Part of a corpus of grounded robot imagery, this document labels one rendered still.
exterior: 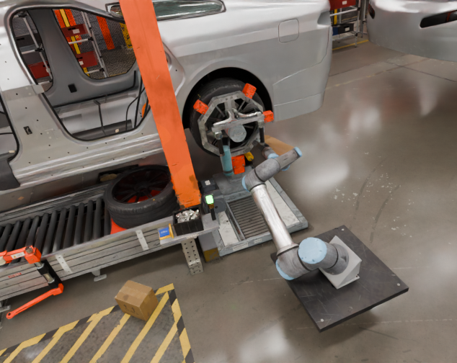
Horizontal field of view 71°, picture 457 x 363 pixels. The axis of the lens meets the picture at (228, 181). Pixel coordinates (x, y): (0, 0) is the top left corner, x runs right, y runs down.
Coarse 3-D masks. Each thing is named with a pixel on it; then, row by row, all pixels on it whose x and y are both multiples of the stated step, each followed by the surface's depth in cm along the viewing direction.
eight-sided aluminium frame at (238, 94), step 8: (224, 96) 251; (232, 96) 248; (240, 96) 250; (208, 104) 251; (216, 104) 248; (256, 104) 258; (208, 112) 250; (200, 120) 251; (200, 128) 255; (264, 128) 272; (200, 136) 265; (256, 136) 274; (208, 144) 267; (248, 144) 281; (216, 152) 271; (232, 152) 276; (240, 152) 278; (248, 152) 280
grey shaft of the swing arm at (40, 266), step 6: (30, 246) 225; (30, 252) 224; (36, 264) 231; (42, 264) 233; (48, 264) 239; (42, 270) 234; (48, 270) 242; (48, 276) 239; (54, 276) 246; (48, 282) 242; (54, 282) 243; (60, 282) 251; (54, 288) 246
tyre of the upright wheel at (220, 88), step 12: (204, 84) 266; (216, 84) 256; (228, 84) 253; (240, 84) 256; (192, 96) 269; (204, 96) 252; (216, 96) 253; (192, 108) 261; (264, 108) 272; (192, 120) 259; (192, 132) 265; (216, 156) 283
